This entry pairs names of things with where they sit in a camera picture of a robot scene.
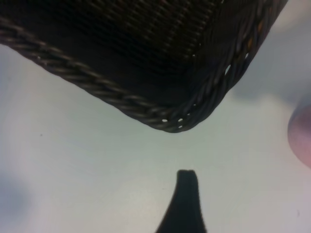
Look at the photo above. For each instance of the pink peach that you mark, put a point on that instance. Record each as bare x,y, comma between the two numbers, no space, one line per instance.
301,138

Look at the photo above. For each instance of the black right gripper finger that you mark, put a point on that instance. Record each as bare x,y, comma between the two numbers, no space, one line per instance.
185,204

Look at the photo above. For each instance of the dark brown wicker basket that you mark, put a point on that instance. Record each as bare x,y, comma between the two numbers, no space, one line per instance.
136,53

